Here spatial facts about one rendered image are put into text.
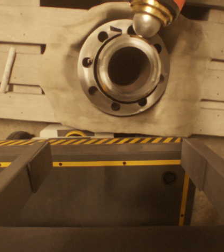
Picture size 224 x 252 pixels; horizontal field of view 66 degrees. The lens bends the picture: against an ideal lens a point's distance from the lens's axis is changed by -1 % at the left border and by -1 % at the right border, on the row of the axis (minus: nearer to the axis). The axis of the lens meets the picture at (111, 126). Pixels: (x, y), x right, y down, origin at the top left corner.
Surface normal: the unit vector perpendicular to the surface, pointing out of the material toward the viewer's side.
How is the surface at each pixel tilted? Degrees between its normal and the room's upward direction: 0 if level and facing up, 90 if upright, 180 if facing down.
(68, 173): 0
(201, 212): 0
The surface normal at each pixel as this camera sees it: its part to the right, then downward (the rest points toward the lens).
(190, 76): -0.82, -0.29
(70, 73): 0.85, 0.16
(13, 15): -0.02, 0.29
